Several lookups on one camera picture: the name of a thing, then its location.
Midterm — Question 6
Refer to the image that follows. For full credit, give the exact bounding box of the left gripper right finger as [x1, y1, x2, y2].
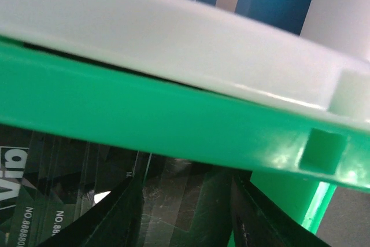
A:
[231, 174, 328, 246]

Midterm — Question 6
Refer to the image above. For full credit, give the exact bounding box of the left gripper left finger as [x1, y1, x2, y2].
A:
[39, 176, 143, 246]

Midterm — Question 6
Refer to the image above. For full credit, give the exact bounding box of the black card stack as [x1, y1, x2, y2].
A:
[1, 125, 232, 246]

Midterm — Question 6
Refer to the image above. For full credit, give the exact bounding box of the white bin with blue cards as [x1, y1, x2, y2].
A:
[1, 0, 369, 131]

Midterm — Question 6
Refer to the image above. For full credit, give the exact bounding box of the green bin with black cards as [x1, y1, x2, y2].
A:
[0, 35, 370, 236]

